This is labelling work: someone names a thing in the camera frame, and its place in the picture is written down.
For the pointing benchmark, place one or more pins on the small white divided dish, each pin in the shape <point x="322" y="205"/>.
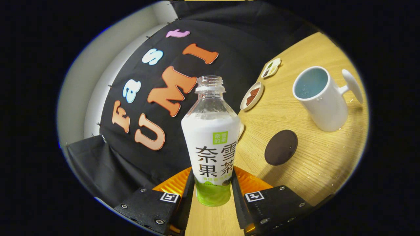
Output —
<point x="271" y="68"/>

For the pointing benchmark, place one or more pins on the small plate with brown food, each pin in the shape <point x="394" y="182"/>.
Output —
<point x="252" y="96"/>

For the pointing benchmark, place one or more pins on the clear juice bottle white label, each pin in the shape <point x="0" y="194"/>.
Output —
<point x="211" y="144"/>

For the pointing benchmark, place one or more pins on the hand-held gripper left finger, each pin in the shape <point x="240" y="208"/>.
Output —
<point x="188" y="191"/>

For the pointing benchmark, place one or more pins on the dark brown round coaster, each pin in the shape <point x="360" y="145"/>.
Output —
<point x="281" y="147"/>

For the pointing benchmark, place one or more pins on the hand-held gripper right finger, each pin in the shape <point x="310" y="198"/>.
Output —
<point x="238" y="200"/>

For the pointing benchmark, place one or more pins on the wooden table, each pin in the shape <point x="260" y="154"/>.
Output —
<point x="328" y="147"/>

